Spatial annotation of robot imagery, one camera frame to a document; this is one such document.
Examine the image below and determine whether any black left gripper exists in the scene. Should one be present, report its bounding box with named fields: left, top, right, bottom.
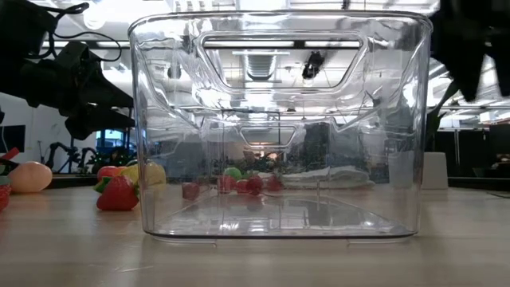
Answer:
left=18, top=55, right=137, bottom=142

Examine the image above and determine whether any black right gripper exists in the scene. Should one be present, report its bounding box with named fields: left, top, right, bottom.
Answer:
left=430, top=0, right=510, bottom=103

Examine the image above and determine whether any clear plastic tupperware container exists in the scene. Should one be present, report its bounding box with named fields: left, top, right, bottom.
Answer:
left=127, top=10, right=434, bottom=245

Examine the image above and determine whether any red toy strawberry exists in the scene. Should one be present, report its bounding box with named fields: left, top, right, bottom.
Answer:
left=265, top=175, right=284, bottom=192
left=217, top=175, right=237, bottom=195
left=95, top=174, right=140, bottom=212
left=0, top=175, right=12, bottom=213
left=246, top=175, right=265, bottom=196

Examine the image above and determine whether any orange toy egg fruit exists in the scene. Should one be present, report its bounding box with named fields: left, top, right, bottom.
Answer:
left=7, top=160, right=53, bottom=195

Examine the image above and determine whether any small red toy raspberry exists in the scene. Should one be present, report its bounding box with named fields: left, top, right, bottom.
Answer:
left=182, top=182, right=201, bottom=201

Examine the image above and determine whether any blue lit monitor screen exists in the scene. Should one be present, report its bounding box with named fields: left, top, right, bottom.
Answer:
left=95, top=128, right=131, bottom=151

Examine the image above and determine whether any white checked folded towel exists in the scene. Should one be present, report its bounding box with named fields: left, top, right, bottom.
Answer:
left=280, top=165, right=378, bottom=191

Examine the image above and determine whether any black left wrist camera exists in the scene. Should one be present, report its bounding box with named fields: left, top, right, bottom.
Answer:
left=55, top=40, right=100, bottom=80

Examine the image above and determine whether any black wall monitor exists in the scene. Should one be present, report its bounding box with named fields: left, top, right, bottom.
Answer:
left=0, top=124, right=26, bottom=154

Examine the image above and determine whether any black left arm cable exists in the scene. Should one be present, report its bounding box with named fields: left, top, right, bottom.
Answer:
left=47, top=2, right=123, bottom=63

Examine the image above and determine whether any red handled black tool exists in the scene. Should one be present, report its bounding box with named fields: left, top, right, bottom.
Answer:
left=0, top=147, right=21, bottom=176

